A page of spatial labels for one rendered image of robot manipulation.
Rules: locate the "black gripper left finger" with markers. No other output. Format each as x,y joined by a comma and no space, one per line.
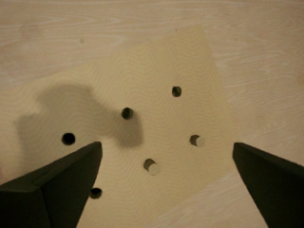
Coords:
53,196

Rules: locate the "tan wooden board with holes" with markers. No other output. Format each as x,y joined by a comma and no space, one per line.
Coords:
188,138

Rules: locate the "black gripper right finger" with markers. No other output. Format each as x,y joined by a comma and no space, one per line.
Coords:
276,185

